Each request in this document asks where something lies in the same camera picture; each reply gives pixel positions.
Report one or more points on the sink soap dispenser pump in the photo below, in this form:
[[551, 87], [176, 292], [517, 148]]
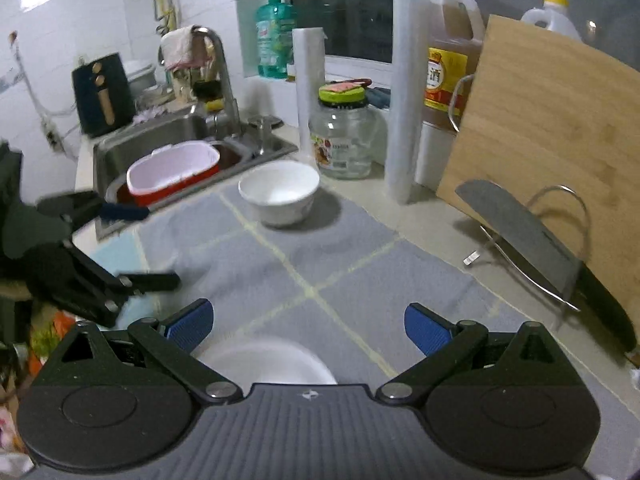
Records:
[[264, 126]]

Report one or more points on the tall white plastic-wrap roll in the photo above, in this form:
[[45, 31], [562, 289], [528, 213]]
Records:
[[409, 74]]

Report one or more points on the kitchen cleaver black handle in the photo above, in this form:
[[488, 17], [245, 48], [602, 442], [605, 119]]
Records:
[[588, 289]]

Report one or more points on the black air fryer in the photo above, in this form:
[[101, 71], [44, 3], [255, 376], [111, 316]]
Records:
[[102, 96]]

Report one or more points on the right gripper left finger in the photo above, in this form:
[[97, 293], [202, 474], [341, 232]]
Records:
[[169, 344]]

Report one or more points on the white power strip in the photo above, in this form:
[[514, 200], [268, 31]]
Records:
[[52, 136]]

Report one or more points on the brown oil jug yellow cap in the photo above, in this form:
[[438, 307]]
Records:
[[457, 32]]

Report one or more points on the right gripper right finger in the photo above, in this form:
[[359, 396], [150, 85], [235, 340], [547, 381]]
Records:
[[448, 349]]

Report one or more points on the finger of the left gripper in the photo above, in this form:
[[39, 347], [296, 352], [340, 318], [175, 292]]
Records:
[[79, 208], [135, 284]]

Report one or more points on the glass jar green lid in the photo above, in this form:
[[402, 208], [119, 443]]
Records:
[[342, 130]]

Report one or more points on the white bowl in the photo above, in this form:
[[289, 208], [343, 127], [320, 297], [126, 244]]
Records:
[[266, 360], [280, 193]]

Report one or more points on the pink dish cloth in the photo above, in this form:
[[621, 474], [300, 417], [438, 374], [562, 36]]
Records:
[[185, 48]]

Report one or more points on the bamboo cutting board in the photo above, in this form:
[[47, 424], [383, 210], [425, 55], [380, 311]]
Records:
[[547, 109]]

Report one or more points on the metal wire board rack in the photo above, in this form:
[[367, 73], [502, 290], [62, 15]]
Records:
[[514, 222]]

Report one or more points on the green dish soap bottle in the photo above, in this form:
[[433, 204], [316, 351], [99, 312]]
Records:
[[275, 22]]

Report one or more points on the steel sink faucet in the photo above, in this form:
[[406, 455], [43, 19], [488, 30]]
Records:
[[213, 76]]

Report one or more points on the grey and blue checked mat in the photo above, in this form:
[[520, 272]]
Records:
[[339, 283]]

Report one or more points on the short white plastic-bag roll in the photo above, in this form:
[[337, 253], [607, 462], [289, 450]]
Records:
[[309, 62]]

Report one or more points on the red and white basin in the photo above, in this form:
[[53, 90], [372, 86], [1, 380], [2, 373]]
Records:
[[170, 169]]

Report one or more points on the white jug yellow cap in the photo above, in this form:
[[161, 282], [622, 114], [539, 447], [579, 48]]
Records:
[[552, 16]]

